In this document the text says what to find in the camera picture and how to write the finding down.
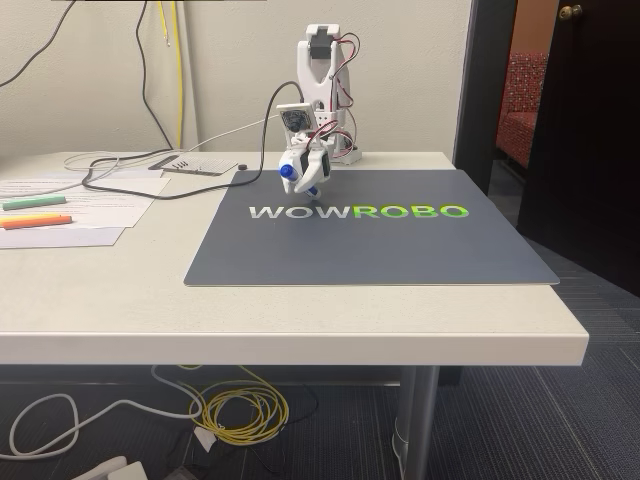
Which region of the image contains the blue whiteboard marker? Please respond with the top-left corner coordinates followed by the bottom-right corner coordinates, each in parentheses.
top-left (277, 162), bottom-right (322, 199)

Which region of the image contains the green marker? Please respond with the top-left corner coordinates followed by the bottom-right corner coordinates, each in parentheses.
top-left (1, 194), bottom-right (68, 212)

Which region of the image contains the orange marker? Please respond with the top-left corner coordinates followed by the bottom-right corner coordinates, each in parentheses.
top-left (0, 213), bottom-right (74, 232)

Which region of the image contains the grey WOWROBO mat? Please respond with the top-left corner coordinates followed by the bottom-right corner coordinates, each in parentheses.
top-left (182, 168), bottom-right (562, 288)

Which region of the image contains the white printed paper sheet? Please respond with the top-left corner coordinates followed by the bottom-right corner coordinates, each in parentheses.
top-left (0, 192), bottom-right (157, 230)
top-left (0, 171), bottom-right (172, 200)
top-left (0, 226), bottom-right (127, 250)

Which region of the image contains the red patterned chair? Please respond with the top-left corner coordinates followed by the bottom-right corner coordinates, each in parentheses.
top-left (495, 49), bottom-right (551, 169)

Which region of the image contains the dark wooden door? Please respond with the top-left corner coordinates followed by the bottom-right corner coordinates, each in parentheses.
top-left (516, 0), bottom-right (640, 284)

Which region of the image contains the grey metal table leg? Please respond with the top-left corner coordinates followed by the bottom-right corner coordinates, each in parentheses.
top-left (391, 365), bottom-right (442, 480)

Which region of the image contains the white power adapter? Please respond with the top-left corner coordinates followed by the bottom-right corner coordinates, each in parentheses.
top-left (69, 454), bottom-right (149, 480)

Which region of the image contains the black camera cable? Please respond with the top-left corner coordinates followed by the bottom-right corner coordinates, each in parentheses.
top-left (81, 80), bottom-right (308, 201)

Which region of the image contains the white gripper camera module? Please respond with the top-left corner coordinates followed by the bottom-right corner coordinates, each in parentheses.
top-left (275, 100), bottom-right (316, 137)

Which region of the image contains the white cable on table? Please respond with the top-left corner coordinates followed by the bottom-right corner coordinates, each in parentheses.
top-left (63, 116), bottom-right (282, 174)

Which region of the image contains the yellow hanging cable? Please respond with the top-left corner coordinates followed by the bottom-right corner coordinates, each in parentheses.
top-left (156, 0), bottom-right (173, 50)
top-left (171, 0), bottom-right (184, 152)

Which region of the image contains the black door frame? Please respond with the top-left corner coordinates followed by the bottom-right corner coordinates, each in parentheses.
top-left (451, 0), bottom-right (519, 197)

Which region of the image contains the black hanging cable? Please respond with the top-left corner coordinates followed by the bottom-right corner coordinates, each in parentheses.
top-left (135, 0), bottom-right (177, 151)
top-left (0, 0), bottom-right (78, 89)

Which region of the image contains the dark table frame rail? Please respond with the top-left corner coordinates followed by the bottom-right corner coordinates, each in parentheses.
top-left (0, 364), bottom-right (462, 390)

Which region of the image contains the coiled yellow floor cable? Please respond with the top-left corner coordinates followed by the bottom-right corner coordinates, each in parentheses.
top-left (176, 363), bottom-right (292, 447)

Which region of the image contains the white floor cable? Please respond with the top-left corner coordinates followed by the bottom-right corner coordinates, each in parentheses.
top-left (6, 364), bottom-right (204, 459)

